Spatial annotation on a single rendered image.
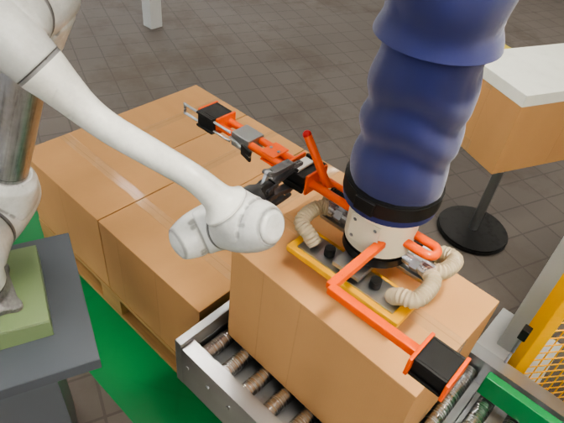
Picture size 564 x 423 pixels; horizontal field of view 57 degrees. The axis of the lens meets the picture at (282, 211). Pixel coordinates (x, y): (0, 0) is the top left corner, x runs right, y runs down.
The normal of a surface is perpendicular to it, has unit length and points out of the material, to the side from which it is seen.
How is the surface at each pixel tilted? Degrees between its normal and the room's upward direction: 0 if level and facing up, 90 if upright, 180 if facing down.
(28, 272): 1
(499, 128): 90
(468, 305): 0
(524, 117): 90
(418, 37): 78
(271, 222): 62
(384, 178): 87
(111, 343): 0
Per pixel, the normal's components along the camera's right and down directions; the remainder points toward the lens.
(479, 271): 0.10, -0.75
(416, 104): -0.47, 0.74
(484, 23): 0.38, 0.72
